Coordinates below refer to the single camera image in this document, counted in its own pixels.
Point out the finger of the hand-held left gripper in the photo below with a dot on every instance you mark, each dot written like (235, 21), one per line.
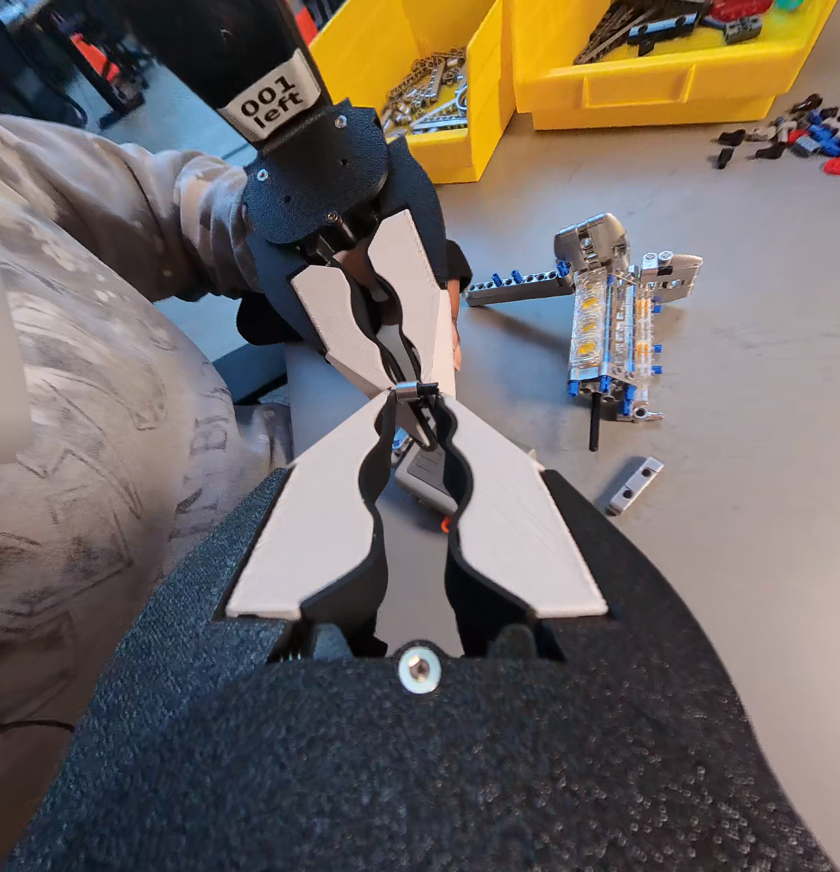
(345, 320)
(423, 293)

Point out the white three-hole beam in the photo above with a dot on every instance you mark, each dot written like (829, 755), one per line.
(634, 484)

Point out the person's left hand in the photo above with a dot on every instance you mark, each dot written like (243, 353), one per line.
(454, 327)

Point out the black long connector pin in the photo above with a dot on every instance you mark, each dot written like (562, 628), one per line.
(420, 423)

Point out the person's left forearm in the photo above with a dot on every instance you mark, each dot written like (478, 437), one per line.
(121, 205)

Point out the scattered small coloured parts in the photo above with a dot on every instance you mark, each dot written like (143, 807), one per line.
(802, 136)

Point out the yellow plastic bin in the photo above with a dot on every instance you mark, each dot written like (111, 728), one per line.
(665, 89)
(352, 48)

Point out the heap of red black parts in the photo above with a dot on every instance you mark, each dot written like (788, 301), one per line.
(665, 21)

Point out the grey battery box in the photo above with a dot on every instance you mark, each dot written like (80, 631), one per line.
(423, 477)

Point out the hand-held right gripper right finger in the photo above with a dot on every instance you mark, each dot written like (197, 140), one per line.
(526, 538)

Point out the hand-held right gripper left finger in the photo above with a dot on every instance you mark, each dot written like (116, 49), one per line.
(304, 538)

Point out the toy engine model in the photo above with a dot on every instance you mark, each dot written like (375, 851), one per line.
(597, 327)

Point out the heap of dark small parts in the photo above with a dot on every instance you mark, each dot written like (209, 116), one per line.
(427, 96)

